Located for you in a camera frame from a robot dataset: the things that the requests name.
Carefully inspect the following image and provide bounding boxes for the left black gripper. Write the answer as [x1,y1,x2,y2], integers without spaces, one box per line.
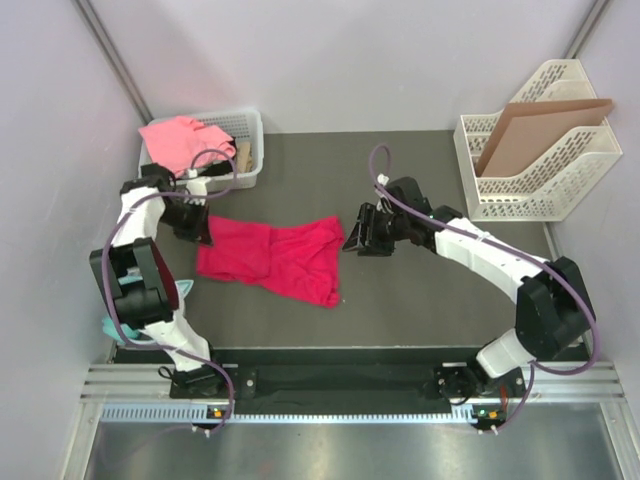
[160,198,213,248]

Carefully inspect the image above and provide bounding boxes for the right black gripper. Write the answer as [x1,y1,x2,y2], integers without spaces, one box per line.
[343,203,410,257]

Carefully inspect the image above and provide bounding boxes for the magenta t shirt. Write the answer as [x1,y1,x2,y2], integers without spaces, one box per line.
[196,216,345,308]

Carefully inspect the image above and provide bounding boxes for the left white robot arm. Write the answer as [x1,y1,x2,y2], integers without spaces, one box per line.
[89,164,227,398]

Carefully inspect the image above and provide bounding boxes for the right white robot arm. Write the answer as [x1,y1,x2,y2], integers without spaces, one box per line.
[342,176,595,396]

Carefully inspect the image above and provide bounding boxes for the black cloth in basket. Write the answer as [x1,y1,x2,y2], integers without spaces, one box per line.
[199,160,235,178]

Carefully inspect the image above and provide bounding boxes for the light pink t shirt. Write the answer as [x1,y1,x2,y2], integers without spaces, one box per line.
[139,116,236,175]

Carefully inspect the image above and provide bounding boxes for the beige folded cloth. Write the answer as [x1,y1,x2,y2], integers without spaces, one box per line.
[236,141,253,173]

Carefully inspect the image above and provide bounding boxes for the white plastic laundry basket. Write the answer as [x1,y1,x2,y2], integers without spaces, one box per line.
[139,109,264,193]

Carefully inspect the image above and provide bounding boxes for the teal cat ear headphones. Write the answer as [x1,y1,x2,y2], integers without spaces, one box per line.
[102,279,194,346]

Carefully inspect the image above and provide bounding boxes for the white perforated file organizer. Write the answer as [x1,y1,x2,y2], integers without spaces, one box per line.
[453,58,624,222]

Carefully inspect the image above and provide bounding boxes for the brown cardboard sheet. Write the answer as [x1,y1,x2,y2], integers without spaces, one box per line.
[475,98,614,178]

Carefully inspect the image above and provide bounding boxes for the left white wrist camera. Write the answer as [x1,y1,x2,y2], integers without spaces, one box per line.
[183,169,212,206]

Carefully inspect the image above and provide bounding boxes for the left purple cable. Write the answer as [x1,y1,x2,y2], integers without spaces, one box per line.
[100,148,238,435]

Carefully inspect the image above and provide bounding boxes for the purple cable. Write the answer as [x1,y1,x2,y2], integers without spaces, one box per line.
[368,144,599,436]
[100,148,238,435]

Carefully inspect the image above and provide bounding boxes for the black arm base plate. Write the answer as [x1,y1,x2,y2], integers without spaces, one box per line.
[168,346,526,414]

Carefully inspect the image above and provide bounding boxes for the white slotted cable duct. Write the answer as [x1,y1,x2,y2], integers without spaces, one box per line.
[100,403,501,425]

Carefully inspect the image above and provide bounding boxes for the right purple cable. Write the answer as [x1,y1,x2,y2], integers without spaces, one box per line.
[368,144,599,436]

